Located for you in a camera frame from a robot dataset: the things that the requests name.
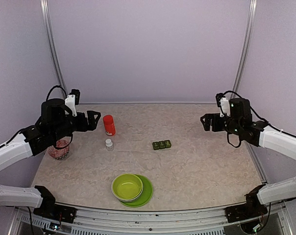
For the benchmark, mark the aluminium frame post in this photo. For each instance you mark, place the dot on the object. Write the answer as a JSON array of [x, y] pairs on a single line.
[[52, 48], [246, 44]]

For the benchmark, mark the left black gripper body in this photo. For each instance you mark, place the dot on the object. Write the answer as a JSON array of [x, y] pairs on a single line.
[[81, 126]]

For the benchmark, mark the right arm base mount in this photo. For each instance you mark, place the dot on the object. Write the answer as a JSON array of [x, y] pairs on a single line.
[[250, 209]]

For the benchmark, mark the small white pill bottle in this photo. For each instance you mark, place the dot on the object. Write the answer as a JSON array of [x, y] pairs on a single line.
[[109, 144]]

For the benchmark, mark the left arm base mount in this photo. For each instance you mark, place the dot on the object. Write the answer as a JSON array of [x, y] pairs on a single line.
[[51, 210]]

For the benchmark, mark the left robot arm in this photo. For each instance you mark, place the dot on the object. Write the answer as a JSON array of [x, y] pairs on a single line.
[[58, 119]]

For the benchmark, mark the green plate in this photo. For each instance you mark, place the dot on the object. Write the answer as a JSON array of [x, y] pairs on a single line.
[[145, 196]]

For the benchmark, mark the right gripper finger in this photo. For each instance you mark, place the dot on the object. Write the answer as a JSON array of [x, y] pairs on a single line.
[[206, 124], [206, 118]]

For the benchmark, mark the green bowl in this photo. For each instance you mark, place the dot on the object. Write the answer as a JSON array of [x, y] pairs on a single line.
[[127, 187]]

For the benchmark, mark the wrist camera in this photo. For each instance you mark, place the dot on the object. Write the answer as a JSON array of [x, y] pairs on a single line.
[[72, 100], [223, 104]]

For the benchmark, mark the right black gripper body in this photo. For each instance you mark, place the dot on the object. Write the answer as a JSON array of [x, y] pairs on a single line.
[[217, 126]]

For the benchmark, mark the right aluminium frame post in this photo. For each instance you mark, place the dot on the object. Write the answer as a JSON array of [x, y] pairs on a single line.
[[246, 44]]

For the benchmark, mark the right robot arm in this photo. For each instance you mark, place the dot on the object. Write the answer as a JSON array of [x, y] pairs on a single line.
[[235, 117]]

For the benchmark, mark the front aluminium rail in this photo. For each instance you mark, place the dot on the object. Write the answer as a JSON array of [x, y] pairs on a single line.
[[92, 221]]

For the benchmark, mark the red pill bottle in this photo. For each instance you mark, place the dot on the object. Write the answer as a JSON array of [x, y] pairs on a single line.
[[109, 125]]

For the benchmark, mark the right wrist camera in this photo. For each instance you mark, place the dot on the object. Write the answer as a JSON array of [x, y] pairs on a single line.
[[223, 104]]

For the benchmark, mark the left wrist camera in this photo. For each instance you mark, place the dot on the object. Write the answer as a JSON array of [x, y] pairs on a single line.
[[72, 100]]

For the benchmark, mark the left aluminium frame post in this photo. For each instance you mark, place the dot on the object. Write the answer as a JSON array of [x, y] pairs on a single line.
[[52, 48]]

